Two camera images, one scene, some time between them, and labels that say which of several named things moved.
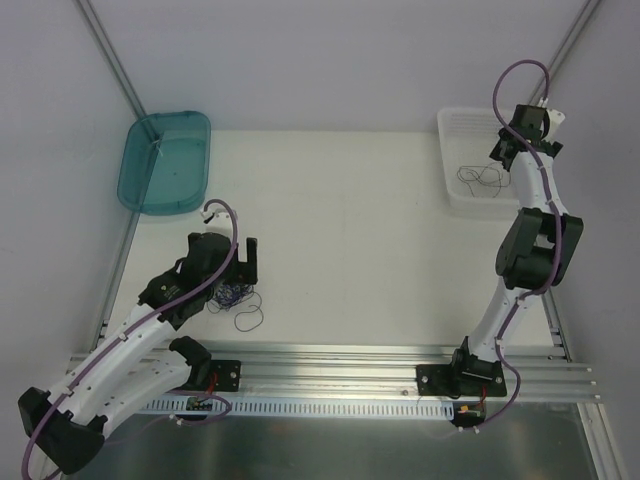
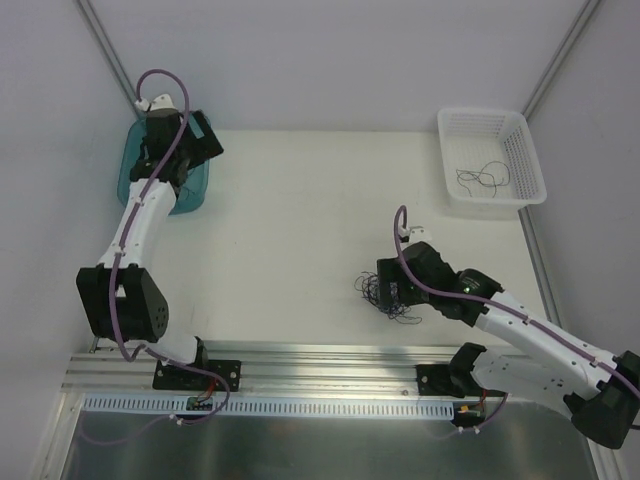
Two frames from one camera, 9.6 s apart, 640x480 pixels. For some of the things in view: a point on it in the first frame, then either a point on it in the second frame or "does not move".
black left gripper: (245, 270) -> (201, 138)
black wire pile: (229, 294) -> (369, 285)
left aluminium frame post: (110, 56) does not move
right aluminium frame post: (583, 20) does not move
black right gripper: (507, 148) -> (388, 282)
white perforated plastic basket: (478, 186) does not move
